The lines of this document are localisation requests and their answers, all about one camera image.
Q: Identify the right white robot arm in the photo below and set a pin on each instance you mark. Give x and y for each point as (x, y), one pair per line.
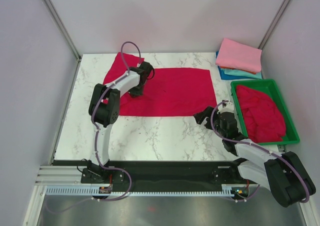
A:
(283, 174)

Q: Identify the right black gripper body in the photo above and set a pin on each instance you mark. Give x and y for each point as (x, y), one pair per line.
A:
(216, 119)

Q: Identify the aluminium frame post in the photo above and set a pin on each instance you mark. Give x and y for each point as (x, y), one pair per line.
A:
(62, 29)
(275, 21)

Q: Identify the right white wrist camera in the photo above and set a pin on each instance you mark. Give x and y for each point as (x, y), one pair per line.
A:
(227, 106)

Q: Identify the crumpled red t shirt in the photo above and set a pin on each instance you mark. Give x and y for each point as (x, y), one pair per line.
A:
(263, 120)

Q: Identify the folded blue t shirt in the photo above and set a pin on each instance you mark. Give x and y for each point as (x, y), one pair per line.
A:
(223, 76)

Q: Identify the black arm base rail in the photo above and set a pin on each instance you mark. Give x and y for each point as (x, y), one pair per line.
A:
(167, 175)

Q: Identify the white slotted cable duct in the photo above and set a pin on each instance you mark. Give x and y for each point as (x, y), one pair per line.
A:
(104, 190)

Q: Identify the folded orange t shirt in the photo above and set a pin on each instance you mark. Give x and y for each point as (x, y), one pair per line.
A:
(237, 70)

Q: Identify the folded pink t shirt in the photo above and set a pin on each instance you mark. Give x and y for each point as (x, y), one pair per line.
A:
(235, 55)

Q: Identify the left aluminium frame post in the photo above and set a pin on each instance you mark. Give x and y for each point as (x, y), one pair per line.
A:
(62, 29)

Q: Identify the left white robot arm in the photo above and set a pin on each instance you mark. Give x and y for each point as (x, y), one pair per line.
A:
(104, 110)

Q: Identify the folded teal t shirt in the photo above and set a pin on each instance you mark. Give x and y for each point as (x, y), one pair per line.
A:
(240, 74)

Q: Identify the right aluminium frame post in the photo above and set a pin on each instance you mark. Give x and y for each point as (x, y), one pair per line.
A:
(275, 21)

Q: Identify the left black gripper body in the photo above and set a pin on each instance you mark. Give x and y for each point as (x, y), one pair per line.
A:
(137, 91)

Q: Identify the red t shirt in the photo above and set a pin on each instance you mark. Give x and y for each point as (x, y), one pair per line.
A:
(263, 120)
(172, 92)

